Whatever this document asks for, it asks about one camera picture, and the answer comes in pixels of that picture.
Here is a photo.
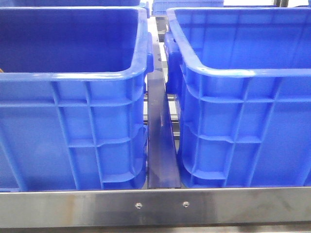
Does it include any blue plastic button bin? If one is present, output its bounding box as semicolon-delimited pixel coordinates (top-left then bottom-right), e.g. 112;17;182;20
0;7;154;192

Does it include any blue plastic target bin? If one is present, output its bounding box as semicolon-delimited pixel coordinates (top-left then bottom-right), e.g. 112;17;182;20
167;7;311;188

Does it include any metal divider rail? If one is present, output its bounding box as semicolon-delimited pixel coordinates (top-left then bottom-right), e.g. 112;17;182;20
147;68;181;189

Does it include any blue crate in background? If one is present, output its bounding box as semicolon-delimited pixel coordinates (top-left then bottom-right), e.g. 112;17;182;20
152;0;224;16

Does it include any metal shelf rack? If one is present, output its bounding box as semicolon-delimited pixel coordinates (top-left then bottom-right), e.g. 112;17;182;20
0;0;311;229

